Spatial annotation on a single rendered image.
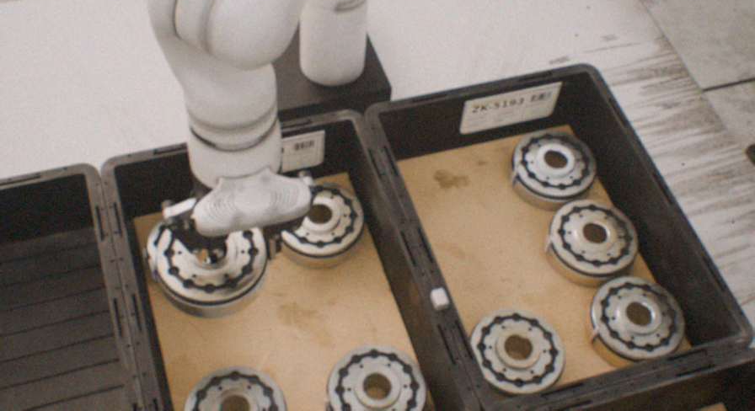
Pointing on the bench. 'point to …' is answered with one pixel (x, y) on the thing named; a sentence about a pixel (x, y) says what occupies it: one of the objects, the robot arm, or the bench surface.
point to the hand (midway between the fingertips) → (244, 248)
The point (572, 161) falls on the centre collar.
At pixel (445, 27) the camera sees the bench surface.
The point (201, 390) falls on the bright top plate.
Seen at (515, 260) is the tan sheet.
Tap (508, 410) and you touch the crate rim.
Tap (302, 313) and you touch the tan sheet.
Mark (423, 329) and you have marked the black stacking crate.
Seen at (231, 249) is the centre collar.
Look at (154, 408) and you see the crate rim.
